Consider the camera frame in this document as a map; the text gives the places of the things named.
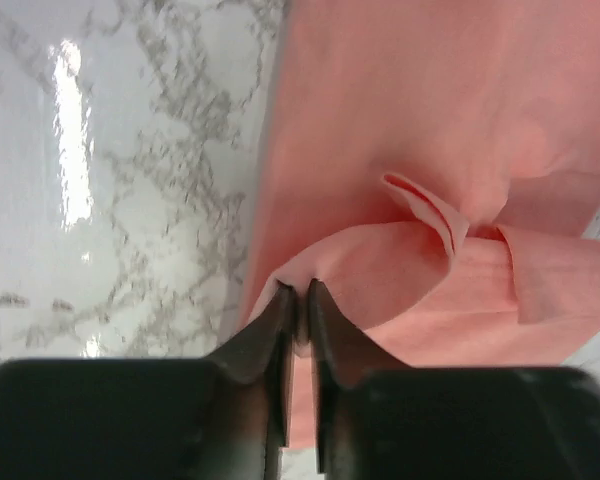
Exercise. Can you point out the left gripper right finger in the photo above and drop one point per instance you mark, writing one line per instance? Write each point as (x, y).
(380, 418)

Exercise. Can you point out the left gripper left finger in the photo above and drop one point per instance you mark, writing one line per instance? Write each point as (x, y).
(221, 416)

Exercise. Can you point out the salmon pink t shirt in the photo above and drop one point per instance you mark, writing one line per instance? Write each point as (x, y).
(435, 164)

